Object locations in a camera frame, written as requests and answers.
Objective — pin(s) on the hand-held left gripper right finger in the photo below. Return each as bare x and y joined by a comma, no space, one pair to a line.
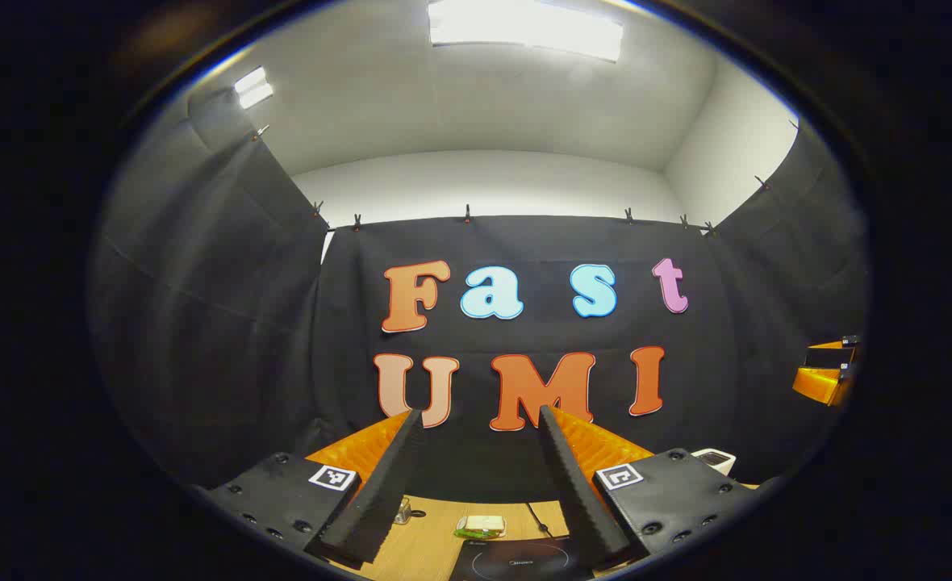
581,500

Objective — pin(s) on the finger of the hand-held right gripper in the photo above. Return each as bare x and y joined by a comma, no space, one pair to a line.
835,345
823,386

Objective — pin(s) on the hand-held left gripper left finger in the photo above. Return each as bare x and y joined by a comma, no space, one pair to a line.
379,492

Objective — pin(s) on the black induction cooktop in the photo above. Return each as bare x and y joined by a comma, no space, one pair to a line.
516,562

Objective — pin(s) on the sandwich with lettuce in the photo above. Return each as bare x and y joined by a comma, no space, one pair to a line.
482,524

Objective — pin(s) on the white toaster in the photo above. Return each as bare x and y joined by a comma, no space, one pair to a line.
718,461

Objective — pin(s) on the row of cloth clips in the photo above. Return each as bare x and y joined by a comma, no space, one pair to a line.
467,215

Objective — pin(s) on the small ceiling light panel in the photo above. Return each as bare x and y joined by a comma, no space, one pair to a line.
252,87

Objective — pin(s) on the large ceiling light panel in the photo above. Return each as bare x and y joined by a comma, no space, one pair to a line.
524,24

